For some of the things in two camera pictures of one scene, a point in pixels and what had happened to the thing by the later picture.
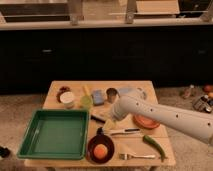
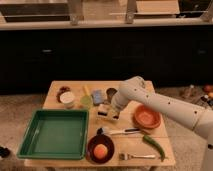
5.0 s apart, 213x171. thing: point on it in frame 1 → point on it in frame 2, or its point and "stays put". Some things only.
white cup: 67,98 stays put
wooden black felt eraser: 97,119 → 103,112
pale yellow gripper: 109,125 → 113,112
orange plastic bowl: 145,122 stays put
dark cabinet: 31,59 stays put
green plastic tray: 57,134 stays put
